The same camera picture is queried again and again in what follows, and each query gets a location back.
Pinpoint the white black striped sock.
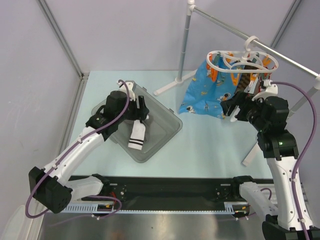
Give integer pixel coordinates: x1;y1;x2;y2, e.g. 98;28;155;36
128;120;146;151

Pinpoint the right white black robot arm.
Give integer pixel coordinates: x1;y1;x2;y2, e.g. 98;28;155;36
220;92;320;240

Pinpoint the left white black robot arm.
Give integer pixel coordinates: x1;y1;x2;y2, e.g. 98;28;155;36
28;90;150;214

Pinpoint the white round clip hanger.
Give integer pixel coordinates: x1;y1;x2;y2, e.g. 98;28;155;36
206;35;279;74

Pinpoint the brown striped sock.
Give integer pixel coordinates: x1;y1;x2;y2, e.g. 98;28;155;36
234;73;251;95

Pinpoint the orange clothes clip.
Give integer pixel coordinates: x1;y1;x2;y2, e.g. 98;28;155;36
206;64;219;83
230;72;241;87

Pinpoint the clear grey plastic bin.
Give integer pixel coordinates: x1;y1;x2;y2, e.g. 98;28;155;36
91;82;184;164

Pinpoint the blue cartoon print sock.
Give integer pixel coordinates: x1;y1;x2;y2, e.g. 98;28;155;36
178;60;237;119

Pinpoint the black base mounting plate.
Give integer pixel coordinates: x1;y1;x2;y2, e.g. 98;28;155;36
67;176;275;212

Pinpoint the white metal drying rack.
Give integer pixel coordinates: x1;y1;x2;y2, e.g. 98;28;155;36
152;0;320;167

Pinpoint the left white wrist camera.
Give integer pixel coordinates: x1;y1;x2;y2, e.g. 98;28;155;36
117;80;136;101

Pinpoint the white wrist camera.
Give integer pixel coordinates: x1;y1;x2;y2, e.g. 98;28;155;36
252;79;278;101
117;80;136;101

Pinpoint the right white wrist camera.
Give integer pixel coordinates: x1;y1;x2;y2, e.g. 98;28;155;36
252;79;278;101

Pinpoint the white slotted cable duct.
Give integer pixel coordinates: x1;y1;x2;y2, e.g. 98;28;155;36
62;202;114;214

